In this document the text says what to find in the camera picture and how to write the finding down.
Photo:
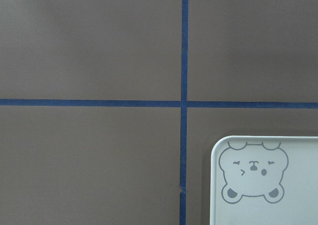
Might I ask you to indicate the cream bear print tray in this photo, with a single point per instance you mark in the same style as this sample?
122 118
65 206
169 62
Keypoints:
264 180

